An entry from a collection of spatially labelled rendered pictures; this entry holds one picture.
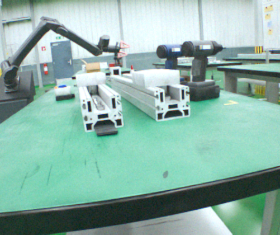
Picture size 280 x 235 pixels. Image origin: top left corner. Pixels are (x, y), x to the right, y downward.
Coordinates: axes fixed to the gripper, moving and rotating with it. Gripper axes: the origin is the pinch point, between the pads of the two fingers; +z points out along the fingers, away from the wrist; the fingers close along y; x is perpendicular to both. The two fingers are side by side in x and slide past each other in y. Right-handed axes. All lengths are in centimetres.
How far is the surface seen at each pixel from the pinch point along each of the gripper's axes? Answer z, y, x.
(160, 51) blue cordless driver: -1, -63, 47
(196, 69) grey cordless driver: 7, -76, 63
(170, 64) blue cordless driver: 4, -60, 51
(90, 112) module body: -31, -86, 86
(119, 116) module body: -24, -85, 86
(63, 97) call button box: -42, -30, 55
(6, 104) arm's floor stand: -77, -2, 48
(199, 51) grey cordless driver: 7, -81, 58
